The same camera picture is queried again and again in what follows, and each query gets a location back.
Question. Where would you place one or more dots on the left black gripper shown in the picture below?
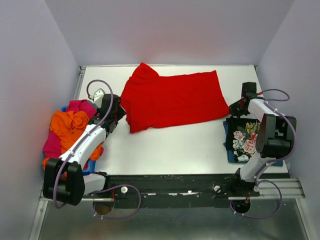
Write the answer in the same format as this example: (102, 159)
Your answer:
(121, 112)

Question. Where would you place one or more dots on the black floral folded t shirt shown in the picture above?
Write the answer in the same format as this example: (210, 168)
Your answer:
(242, 140)

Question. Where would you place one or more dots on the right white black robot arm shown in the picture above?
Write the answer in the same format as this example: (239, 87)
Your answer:
(276, 138)

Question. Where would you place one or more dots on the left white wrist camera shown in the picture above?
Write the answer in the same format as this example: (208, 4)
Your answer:
(97, 97)

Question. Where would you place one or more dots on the grey blue t shirt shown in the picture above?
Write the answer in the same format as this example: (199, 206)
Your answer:
(91, 102)

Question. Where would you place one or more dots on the orange t shirt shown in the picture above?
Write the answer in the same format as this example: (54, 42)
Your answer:
(70, 130)

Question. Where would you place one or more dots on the red t shirt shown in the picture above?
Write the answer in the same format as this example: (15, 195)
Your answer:
(154, 101)

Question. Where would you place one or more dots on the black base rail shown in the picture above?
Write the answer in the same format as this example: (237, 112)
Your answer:
(173, 191)

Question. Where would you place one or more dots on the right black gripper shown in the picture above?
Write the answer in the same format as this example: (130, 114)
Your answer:
(233, 110)

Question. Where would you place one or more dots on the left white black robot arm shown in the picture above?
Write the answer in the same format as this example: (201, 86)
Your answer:
(63, 176)

